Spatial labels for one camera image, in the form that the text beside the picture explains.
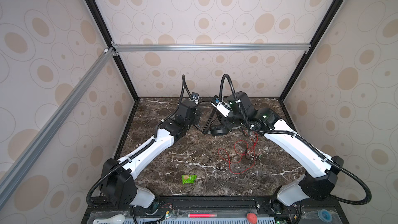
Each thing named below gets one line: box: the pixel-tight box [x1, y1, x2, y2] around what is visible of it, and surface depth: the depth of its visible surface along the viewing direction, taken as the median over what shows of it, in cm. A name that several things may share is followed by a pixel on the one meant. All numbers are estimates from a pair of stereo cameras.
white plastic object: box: [92, 214, 126, 224], surface depth 71 cm
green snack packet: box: [181, 174, 198, 185], surface depth 82 cm
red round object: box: [246, 212, 258, 224], surface depth 70 cm
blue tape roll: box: [318, 208, 333, 222], surface depth 72 cm
